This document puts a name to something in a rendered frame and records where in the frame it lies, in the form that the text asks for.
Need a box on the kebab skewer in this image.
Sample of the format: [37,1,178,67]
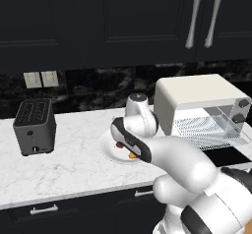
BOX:
[114,141,140,160]

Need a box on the white toaster oven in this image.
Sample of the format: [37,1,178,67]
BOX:
[153,73,252,151]

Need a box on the dark upper cupboard door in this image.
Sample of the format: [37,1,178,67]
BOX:
[0,0,84,75]
[81,0,199,69]
[196,0,252,63]

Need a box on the dark grey toaster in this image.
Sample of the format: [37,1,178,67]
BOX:
[12,97,58,157]

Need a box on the dark toaster oven knob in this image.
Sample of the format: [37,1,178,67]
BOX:
[232,113,247,124]
[238,98,251,109]

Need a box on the white round plate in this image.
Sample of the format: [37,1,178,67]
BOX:
[98,126,150,165]

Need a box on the dark drawer front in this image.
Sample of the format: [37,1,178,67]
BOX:
[0,192,118,234]
[114,184,167,234]

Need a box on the wire toaster oven rack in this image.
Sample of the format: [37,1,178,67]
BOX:
[172,114,245,147]

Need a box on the pale wall socket plate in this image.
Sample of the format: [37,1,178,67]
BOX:
[40,70,60,88]
[23,72,43,89]

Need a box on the silver drawer handle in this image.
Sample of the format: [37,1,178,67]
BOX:
[134,189,155,199]
[30,204,60,216]

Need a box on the silver cupboard handle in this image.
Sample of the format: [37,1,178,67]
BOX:
[204,0,225,49]
[184,0,204,50]

